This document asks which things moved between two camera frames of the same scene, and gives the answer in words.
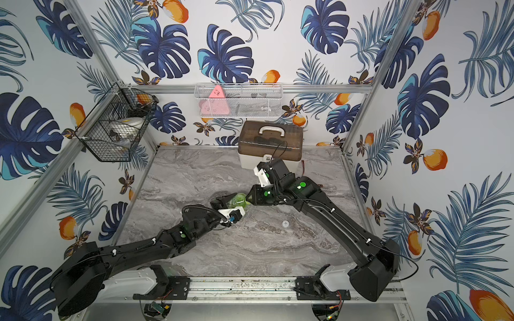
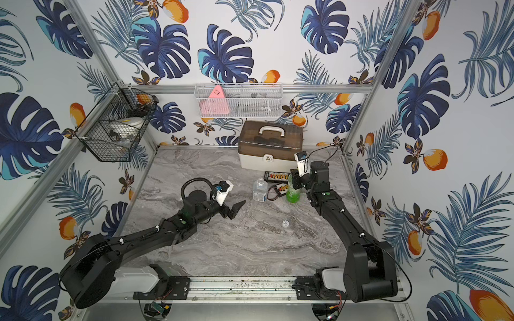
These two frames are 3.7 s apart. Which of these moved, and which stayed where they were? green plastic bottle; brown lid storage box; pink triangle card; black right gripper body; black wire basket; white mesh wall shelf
Moved: black right gripper body; green plastic bottle
Stayed: black wire basket; white mesh wall shelf; brown lid storage box; pink triangle card
